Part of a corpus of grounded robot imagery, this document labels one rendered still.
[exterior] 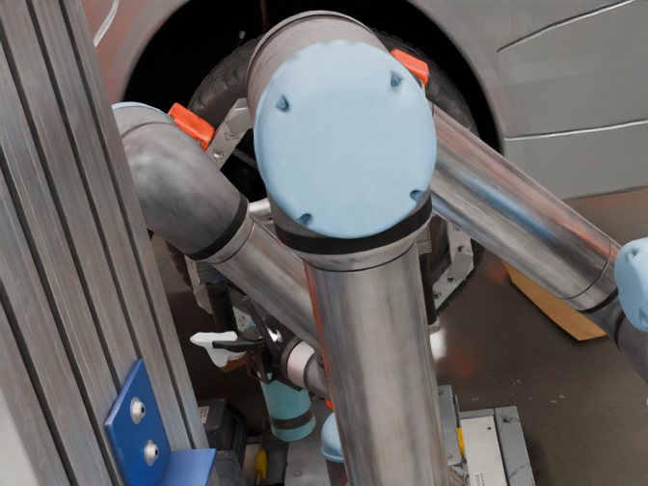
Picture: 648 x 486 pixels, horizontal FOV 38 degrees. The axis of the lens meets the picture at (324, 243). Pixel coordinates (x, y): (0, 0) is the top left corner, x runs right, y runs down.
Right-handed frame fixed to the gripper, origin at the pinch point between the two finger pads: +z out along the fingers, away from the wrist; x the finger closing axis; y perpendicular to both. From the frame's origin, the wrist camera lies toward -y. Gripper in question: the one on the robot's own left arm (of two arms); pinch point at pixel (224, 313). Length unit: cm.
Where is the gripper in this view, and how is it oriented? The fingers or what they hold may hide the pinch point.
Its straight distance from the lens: 162.7
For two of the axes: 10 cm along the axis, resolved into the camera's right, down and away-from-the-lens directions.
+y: 1.7, 8.8, 4.5
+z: -6.7, -2.3, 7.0
